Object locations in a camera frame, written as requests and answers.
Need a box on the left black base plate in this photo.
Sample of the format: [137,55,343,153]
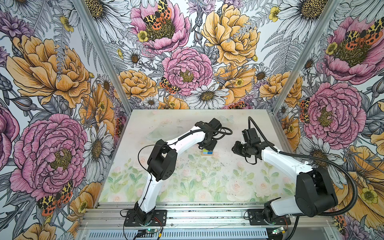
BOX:
[124,209,168,227]

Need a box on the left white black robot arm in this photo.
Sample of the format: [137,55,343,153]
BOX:
[134,118,232,226]

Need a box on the left green circuit board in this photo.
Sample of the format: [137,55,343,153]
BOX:
[136,229,164,238]

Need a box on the white vented cable duct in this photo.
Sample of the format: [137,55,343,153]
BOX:
[82,228,269,240]

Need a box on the aluminium mounting rail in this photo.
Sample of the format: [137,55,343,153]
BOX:
[78,202,335,229]

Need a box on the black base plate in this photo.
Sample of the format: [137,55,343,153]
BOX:
[247,209,291,226]
[124,209,168,227]

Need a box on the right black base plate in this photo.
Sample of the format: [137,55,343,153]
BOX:
[247,209,291,226]

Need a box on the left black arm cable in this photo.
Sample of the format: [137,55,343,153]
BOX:
[119,121,234,240]

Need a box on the right black corrugated cable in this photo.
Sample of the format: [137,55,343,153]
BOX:
[247,116,358,240]

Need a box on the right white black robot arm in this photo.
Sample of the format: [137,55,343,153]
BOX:
[232,128,338,224]

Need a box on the green circuit board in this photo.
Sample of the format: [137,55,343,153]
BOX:
[136,229,164,238]
[271,227,286,235]

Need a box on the right green circuit board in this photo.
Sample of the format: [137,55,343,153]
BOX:
[271,227,286,235]

